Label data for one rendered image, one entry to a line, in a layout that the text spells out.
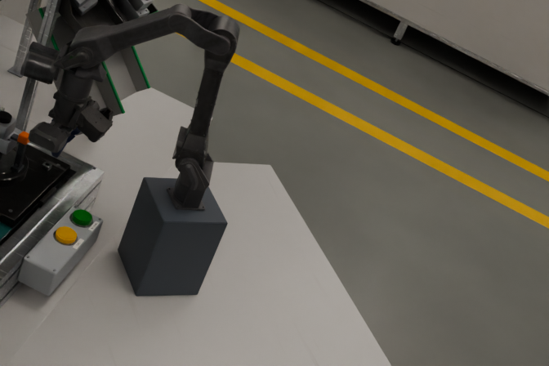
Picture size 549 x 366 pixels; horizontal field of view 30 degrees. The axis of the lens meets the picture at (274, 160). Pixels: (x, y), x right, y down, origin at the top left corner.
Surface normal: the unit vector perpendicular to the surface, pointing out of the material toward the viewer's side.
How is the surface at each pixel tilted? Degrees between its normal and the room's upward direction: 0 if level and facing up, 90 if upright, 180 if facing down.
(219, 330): 0
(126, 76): 45
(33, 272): 90
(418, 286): 0
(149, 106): 0
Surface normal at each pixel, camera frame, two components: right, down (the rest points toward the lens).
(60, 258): 0.34, -0.79
